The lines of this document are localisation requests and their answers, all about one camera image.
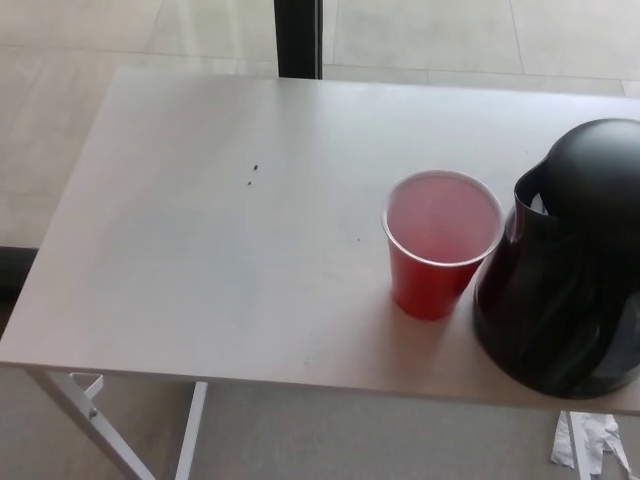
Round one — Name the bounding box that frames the black electric kettle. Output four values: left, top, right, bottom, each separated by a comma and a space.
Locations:
472, 118, 640, 400

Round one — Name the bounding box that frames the red plastic cup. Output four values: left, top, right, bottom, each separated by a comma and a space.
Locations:
380, 169, 505, 321

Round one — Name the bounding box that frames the white straight table leg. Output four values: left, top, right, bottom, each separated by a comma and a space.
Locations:
568, 412, 595, 480
174, 381, 209, 480

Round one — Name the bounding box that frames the crumpled white paper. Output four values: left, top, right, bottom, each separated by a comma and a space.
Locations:
549, 410, 634, 476

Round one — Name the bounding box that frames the black window frame post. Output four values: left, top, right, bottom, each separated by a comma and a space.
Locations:
273, 0, 324, 80

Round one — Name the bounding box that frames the white slanted table leg frame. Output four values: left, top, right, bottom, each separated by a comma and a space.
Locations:
34, 368, 157, 480

